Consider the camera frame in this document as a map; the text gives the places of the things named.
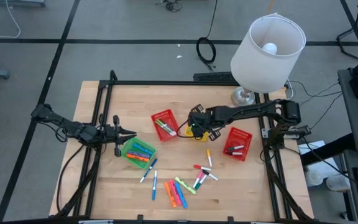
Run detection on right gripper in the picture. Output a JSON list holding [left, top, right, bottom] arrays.
[[187, 104, 222, 141]]

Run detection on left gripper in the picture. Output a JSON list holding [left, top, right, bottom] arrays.
[[99, 114, 137, 158]]

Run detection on blue highlighter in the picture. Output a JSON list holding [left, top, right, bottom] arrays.
[[174, 181, 188, 210], [132, 142, 154, 156]]

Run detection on purple highlighter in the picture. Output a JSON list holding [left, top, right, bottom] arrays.
[[128, 151, 151, 159]]

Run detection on orange highlighter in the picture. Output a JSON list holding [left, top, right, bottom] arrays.
[[125, 153, 150, 163], [163, 181, 178, 208]]

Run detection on light green highlighter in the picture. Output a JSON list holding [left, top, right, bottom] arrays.
[[174, 176, 197, 195]]

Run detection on pink highlighter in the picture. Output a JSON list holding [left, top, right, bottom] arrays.
[[168, 179, 183, 207]]

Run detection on yellow plastic basket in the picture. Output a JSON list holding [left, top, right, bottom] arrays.
[[184, 124, 210, 142]]

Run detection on green plastic basket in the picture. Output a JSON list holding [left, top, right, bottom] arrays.
[[121, 137, 157, 170]]

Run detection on red plastic basket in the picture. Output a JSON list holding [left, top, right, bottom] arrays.
[[150, 108, 180, 142], [223, 126, 254, 162]]

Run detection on black power strip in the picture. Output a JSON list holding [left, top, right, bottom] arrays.
[[193, 72, 238, 83]]

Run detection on white marker pink cap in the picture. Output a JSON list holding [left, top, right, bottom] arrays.
[[192, 170, 204, 189]]

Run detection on table lamp white shade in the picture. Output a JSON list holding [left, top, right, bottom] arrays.
[[229, 12, 306, 109]]

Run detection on white light bulb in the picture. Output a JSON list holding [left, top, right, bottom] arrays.
[[261, 42, 278, 55]]

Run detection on white cup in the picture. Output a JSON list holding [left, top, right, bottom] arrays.
[[304, 169, 323, 187]]

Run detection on black bar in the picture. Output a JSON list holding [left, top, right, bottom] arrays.
[[300, 133, 356, 166]]

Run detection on white roll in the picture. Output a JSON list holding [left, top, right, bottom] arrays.
[[325, 174, 351, 192]]

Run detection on grey stand base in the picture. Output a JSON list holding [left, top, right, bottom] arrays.
[[0, 0, 47, 7]]

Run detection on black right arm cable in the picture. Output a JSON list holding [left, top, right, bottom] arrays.
[[175, 119, 198, 140]]

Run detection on coiled black floor cable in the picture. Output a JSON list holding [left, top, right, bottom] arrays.
[[195, 0, 219, 72]]

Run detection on black cable beside frame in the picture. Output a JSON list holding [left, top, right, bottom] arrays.
[[56, 138, 86, 217]]

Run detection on black cable bundle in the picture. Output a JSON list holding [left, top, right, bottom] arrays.
[[154, 0, 183, 13]]

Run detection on white floor cable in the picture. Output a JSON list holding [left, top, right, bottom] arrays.
[[0, 0, 22, 40]]

